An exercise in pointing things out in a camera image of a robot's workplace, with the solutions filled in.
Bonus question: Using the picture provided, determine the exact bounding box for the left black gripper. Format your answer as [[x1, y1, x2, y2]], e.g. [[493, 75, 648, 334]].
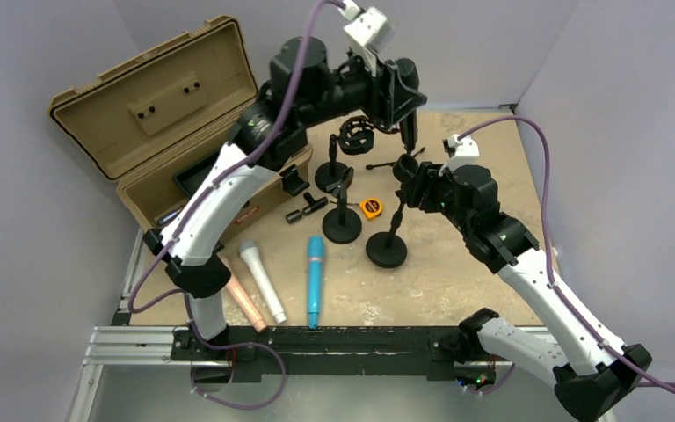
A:
[[297, 46, 425, 130]]

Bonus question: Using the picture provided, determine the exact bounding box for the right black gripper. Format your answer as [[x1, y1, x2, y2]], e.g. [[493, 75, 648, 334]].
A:
[[404, 161, 473, 234]]

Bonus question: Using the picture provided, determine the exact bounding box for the black tripod shock-mount stand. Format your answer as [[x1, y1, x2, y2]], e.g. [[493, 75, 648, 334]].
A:
[[365, 146, 426, 171]]

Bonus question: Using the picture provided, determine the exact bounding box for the black right-side clip stand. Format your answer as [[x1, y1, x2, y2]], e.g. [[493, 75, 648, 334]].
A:
[[365, 153, 423, 270]]

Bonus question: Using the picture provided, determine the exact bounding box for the black round-base clip stand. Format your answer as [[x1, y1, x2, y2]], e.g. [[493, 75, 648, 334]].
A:
[[322, 167, 362, 244]]

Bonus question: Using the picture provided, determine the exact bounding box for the blue microphone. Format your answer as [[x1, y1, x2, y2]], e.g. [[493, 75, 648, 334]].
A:
[[307, 236, 325, 330]]

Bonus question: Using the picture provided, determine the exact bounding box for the white grey-headed microphone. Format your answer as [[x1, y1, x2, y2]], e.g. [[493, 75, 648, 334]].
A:
[[239, 240, 287, 324]]

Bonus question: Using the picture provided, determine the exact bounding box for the pink microphone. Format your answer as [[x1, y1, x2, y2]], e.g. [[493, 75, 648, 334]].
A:
[[221, 257, 267, 332]]

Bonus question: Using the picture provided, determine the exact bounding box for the black microphone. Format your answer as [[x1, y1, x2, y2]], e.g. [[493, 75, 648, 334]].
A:
[[396, 58, 419, 154]]

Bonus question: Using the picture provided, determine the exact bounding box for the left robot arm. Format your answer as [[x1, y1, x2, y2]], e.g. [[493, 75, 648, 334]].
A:
[[143, 36, 427, 360]]

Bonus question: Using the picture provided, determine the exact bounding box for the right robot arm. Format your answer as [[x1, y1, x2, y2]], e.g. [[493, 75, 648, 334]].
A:
[[393, 155, 652, 421]]

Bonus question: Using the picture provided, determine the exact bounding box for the yellow tape measure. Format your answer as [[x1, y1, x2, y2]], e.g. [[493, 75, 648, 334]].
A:
[[331, 198, 383, 221]]

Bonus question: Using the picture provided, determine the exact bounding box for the black T-shaped adapter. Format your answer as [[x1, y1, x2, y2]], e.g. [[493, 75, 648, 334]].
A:
[[285, 193, 329, 224]]

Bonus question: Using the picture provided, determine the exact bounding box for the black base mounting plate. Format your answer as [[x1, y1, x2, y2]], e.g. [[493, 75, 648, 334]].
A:
[[171, 326, 507, 388]]

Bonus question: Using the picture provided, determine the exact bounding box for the tan plastic tool case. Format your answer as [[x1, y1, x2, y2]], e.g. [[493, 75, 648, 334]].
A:
[[47, 15, 314, 240]]

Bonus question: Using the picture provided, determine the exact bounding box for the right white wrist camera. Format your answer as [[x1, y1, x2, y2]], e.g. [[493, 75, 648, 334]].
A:
[[439, 134, 480, 176]]

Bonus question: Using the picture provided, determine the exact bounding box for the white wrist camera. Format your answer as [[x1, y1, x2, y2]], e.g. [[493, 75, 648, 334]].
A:
[[439, 134, 480, 176], [341, 1, 395, 76]]

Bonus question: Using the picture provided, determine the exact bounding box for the black round-base shock-mount stand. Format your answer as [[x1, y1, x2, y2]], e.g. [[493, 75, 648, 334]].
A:
[[315, 116, 374, 193]]

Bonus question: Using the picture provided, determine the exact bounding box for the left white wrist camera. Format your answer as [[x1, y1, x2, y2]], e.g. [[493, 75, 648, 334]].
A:
[[341, 1, 395, 76]]

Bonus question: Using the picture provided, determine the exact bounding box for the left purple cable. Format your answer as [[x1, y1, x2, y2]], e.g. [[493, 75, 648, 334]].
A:
[[127, 0, 351, 351]]

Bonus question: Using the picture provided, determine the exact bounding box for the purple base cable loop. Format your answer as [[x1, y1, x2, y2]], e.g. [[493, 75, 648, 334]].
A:
[[190, 339, 292, 412]]

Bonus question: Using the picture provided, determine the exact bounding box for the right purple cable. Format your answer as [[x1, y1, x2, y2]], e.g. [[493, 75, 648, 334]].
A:
[[458, 114, 675, 404]]

